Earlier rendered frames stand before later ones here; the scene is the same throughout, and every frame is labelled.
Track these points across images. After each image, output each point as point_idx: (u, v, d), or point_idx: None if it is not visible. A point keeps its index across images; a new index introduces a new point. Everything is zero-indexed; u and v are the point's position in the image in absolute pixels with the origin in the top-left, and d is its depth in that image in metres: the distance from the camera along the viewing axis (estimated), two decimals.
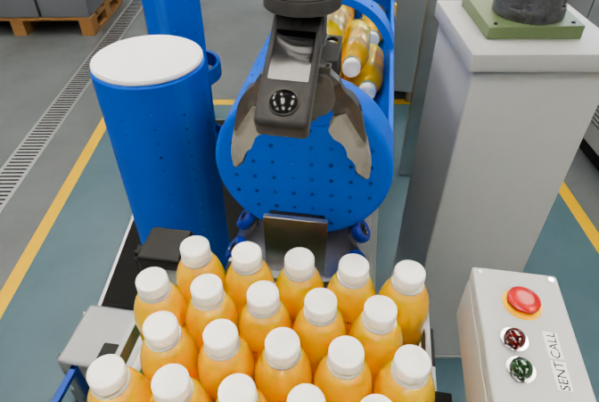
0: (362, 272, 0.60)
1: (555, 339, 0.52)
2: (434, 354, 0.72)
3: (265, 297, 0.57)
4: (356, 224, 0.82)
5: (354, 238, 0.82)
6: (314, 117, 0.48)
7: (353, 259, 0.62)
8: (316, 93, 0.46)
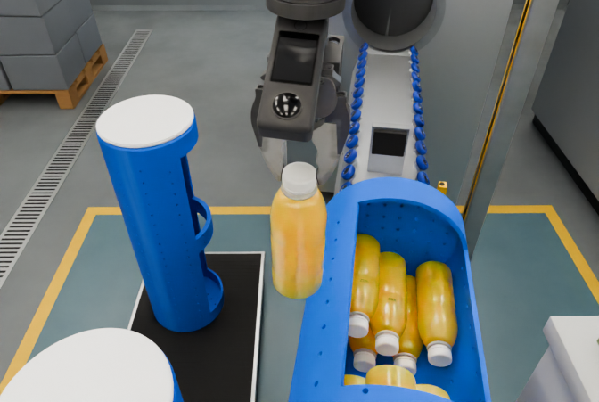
0: None
1: None
2: None
3: None
4: None
5: None
6: (315, 118, 0.48)
7: None
8: (318, 94, 0.45)
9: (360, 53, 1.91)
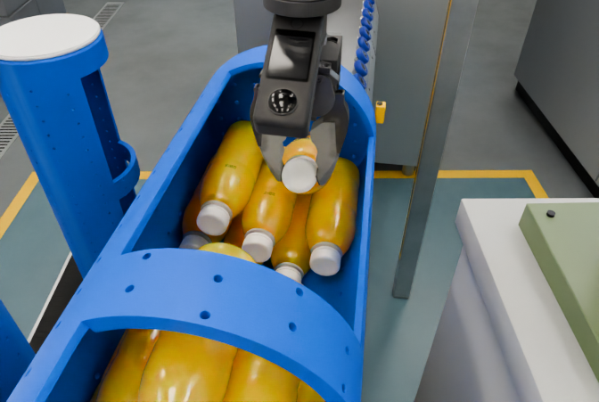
0: None
1: None
2: None
3: None
4: None
5: None
6: (314, 117, 0.48)
7: None
8: (316, 93, 0.46)
9: None
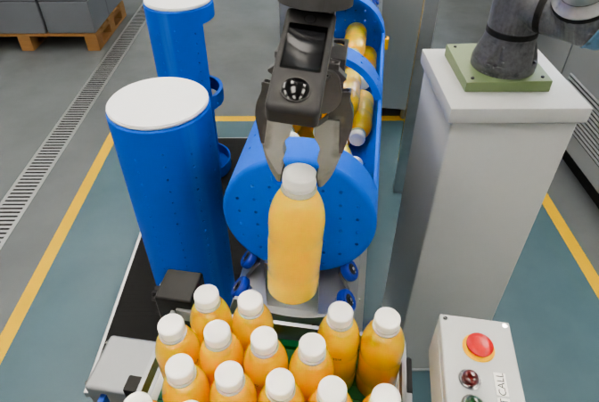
0: (347, 317, 0.71)
1: (503, 379, 0.63)
2: (412, 381, 0.84)
3: (266, 340, 0.68)
4: (346, 264, 0.94)
5: (342, 276, 0.94)
6: (319, 114, 0.48)
7: (340, 307, 0.73)
8: (324, 89, 0.46)
9: None
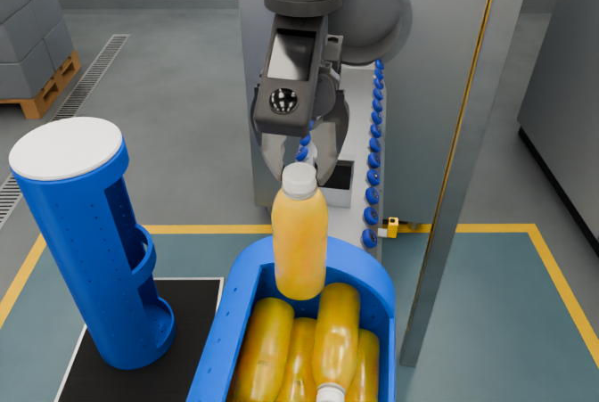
0: None
1: None
2: None
3: None
4: None
5: None
6: (314, 117, 0.48)
7: None
8: (316, 92, 0.46)
9: None
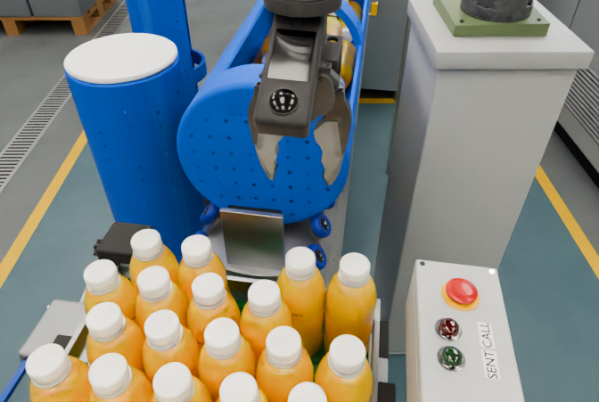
0: (307, 264, 0.61)
1: (488, 329, 0.53)
2: (388, 347, 0.73)
3: (209, 289, 0.58)
4: (316, 217, 0.83)
5: (313, 231, 0.83)
6: (314, 117, 0.48)
7: (300, 252, 0.62)
8: (316, 93, 0.46)
9: None
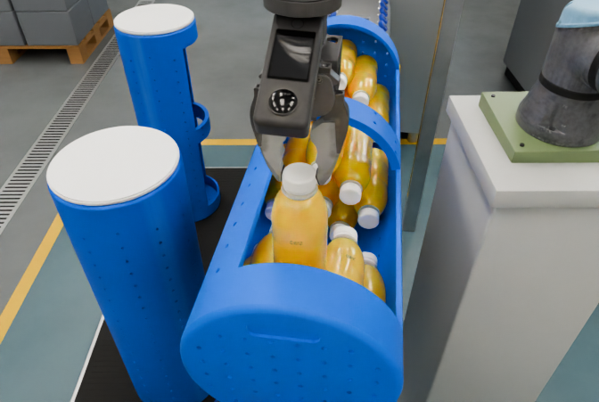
0: (307, 179, 0.52)
1: None
2: None
3: None
4: None
5: None
6: (314, 117, 0.48)
7: (299, 168, 0.54)
8: (316, 93, 0.46)
9: None
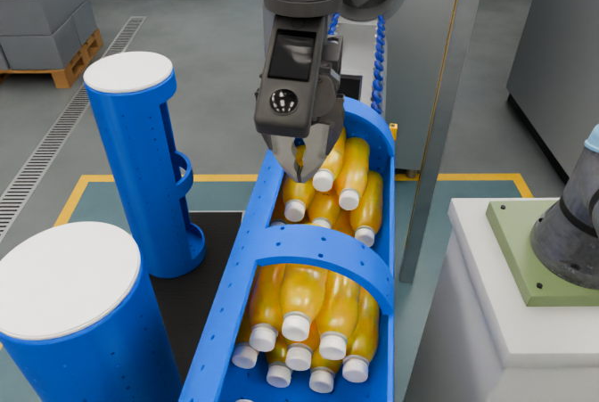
0: None
1: None
2: None
3: None
4: None
5: None
6: (314, 117, 0.48)
7: None
8: (316, 93, 0.46)
9: (332, 21, 2.06)
